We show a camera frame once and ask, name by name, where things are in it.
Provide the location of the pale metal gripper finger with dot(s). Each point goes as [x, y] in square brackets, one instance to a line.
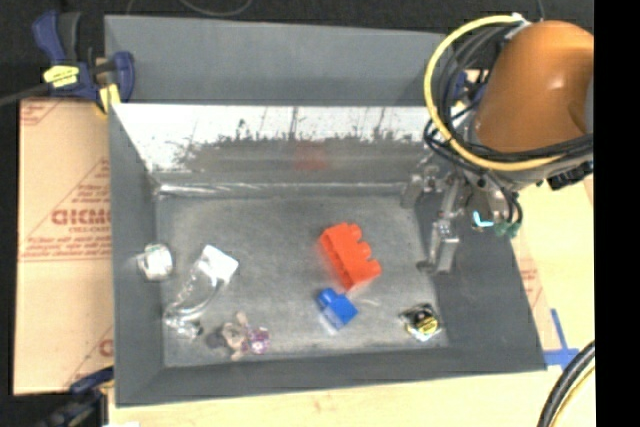
[446, 247]
[426, 240]

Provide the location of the orange-red toy brick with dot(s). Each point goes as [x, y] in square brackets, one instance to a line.
[350, 257]

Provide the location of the black and yellow small object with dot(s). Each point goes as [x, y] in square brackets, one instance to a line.
[421, 322]

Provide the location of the blue toy brick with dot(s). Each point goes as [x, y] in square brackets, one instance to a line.
[337, 307]

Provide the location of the grey metal bin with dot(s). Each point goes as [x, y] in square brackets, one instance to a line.
[280, 235]

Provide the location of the beige and purple small toy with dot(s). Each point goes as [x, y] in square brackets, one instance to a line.
[247, 337]

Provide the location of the clear plastic bottle white cap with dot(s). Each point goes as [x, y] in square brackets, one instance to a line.
[202, 282]

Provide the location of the small clear white cup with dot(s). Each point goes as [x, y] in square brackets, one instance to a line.
[156, 261]

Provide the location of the brown cardboard board red print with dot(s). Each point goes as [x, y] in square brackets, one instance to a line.
[60, 275]

